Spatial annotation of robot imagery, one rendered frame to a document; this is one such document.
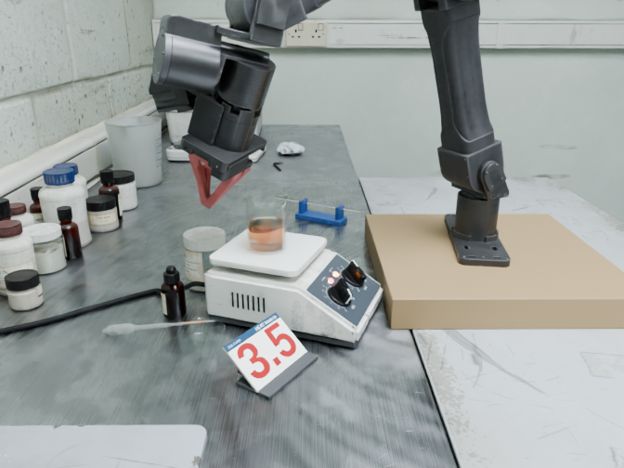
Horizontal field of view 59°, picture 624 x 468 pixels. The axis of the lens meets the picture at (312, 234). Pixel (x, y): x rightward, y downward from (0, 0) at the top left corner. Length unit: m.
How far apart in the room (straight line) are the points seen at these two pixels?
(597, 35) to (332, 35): 0.95
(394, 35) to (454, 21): 1.38
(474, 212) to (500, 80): 1.46
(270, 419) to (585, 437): 0.29
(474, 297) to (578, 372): 0.14
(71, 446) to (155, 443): 0.07
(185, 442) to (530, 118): 2.01
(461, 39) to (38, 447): 0.65
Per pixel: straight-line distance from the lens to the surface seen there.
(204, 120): 0.65
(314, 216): 1.06
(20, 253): 0.85
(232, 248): 0.71
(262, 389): 0.59
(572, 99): 2.39
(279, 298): 0.66
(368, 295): 0.71
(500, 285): 0.75
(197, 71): 0.61
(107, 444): 0.55
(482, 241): 0.86
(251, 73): 0.62
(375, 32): 2.11
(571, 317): 0.76
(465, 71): 0.78
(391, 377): 0.62
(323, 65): 2.15
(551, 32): 2.27
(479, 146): 0.80
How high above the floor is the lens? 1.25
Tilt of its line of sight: 21 degrees down
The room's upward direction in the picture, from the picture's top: straight up
